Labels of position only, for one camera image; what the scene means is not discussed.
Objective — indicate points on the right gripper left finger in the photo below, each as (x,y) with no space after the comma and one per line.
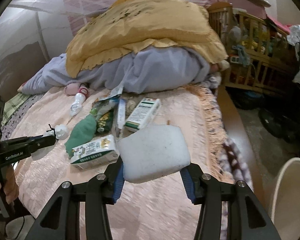
(59,219)

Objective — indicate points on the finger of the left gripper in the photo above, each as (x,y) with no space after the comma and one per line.
(39,142)

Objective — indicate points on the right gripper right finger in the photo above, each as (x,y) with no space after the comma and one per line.
(247,219)

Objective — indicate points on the white tissue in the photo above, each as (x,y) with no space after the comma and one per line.
(61,132)

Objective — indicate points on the white green milk carton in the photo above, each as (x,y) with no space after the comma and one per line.
(101,151)

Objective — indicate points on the white foam block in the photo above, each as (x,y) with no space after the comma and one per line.
(153,152)

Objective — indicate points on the white green snack wrapper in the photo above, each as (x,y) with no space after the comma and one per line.
(104,104)

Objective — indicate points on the long white blue box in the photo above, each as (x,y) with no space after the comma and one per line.
(121,114)

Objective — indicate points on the cream plastic trash bin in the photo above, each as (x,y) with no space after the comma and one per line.
(283,200)

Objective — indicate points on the person's left hand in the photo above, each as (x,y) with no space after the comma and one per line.
(11,189)

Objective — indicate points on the green cloth sock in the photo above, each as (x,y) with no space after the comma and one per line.
(82,133)

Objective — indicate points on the small white pink bottle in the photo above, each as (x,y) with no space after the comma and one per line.
(80,98)

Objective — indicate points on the brown white striped blanket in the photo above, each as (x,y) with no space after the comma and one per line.
(232,164)

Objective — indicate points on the dark green snack packet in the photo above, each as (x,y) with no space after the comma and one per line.
(104,124)

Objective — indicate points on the pink baby sock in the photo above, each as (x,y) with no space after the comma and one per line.
(71,89)

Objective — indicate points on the green white medicine box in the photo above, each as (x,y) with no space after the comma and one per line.
(142,114)

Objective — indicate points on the lavender grey blanket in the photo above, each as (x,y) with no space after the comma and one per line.
(152,69)

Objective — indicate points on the wooden baby crib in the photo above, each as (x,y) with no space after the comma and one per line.
(261,58)

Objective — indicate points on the yellow blanket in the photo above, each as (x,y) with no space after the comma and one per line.
(133,25)

